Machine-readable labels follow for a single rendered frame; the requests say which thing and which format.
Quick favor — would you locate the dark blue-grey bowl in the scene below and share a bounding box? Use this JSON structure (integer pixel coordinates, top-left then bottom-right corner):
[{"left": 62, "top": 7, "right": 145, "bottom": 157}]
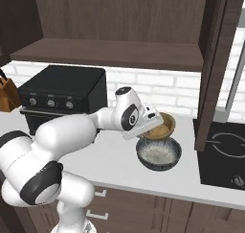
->
[{"left": 135, "top": 136, "right": 183, "bottom": 173}]

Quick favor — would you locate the white drawer handle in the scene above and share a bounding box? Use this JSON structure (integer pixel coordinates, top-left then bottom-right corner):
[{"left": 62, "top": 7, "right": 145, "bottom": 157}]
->
[
  {"left": 85, "top": 209, "right": 110, "bottom": 221},
  {"left": 93, "top": 189, "right": 108, "bottom": 198}
]

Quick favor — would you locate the dark wood cabinet door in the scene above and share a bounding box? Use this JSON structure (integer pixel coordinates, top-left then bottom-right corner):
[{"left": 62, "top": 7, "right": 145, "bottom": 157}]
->
[
  {"left": 193, "top": 0, "right": 245, "bottom": 152},
  {"left": 0, "top": 0, "right": 44, "bottom": 68}
]

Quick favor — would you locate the dark wood cupboard door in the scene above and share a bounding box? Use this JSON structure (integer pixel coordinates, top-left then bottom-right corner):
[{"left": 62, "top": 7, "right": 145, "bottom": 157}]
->
[{"left": 168, "top": 197, "right": 245, "bottom": 233}]

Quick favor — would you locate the black hob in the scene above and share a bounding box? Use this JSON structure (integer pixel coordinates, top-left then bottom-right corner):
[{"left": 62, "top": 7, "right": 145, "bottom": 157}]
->
[{"left": 192, "top": 118, "right": 245, "bottom": 192}]

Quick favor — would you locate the black toaster oven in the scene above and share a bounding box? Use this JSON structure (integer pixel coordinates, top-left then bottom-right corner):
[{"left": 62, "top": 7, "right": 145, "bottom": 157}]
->
[{"left": 17, "top": 64, "right": 109, "bottom": 137}]

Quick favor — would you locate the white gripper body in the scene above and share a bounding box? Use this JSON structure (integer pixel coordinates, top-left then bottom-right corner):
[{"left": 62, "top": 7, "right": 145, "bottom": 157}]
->
[{"left": 122, "top": 114, "right": 166, "bottom": 141}]

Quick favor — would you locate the brown wooden knife block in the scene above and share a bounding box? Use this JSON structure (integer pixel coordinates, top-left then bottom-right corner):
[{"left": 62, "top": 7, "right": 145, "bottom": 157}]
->
[{"left": 0, "top": 68, "right": 23, "bottom": 113}]

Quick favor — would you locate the dark wood drawer front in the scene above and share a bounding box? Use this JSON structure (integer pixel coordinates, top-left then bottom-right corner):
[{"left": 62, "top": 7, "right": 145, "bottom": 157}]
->
[
  {"left": 83, "top": 206, "right": 155, "bottom": 233},
  {"left": 91, "top": 185, "right": 157, "bottom": 211}
]

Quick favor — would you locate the grey metal range hood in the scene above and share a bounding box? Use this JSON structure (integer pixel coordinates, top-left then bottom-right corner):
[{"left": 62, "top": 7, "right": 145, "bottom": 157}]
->
[{"left": 212, "top": 6, "right": 245, "bottom": 123}]

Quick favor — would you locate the brown wooden bowl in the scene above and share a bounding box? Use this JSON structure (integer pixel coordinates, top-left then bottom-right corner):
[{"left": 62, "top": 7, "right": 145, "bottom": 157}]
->
[{"left": 140, "top": 111, "right": 177, "bottom": 142}]

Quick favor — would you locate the dark wood open cabinet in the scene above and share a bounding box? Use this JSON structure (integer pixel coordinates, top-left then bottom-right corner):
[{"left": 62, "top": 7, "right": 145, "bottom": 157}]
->
[{"left": 9, "top": 0, "right": 222, "bottom": 74}]

